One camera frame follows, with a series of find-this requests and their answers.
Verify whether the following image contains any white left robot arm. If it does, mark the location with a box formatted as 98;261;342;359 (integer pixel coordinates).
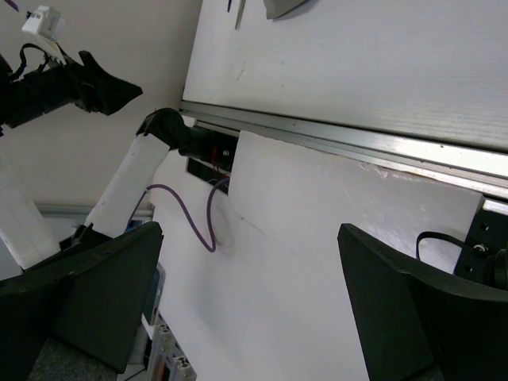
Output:
1;51;214;270

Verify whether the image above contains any silver table knife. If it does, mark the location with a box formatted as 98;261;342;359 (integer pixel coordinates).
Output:
234;0;246;30

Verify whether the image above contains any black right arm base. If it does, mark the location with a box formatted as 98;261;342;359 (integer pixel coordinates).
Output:
453;199;507;290

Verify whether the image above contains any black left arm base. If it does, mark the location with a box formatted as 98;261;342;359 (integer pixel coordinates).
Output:
184;125;239;186

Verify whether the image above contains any grey cloth placemat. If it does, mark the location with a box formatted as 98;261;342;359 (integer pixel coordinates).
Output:
263;0;306;20

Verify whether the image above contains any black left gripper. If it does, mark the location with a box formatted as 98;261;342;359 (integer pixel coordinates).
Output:
1;51;143;128

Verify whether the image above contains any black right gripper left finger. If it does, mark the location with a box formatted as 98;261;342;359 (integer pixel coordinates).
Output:
1;222;163;380

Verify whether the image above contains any aluminium table edge rail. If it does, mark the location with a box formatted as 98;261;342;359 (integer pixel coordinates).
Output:
180;101;507;202

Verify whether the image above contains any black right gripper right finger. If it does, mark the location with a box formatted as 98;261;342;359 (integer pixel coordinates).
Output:
337;224;507;380

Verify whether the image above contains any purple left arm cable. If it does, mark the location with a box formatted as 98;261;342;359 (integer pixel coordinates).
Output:
145;176;231;252

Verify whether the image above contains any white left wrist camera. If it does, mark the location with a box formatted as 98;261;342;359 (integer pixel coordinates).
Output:
21;6;67;41

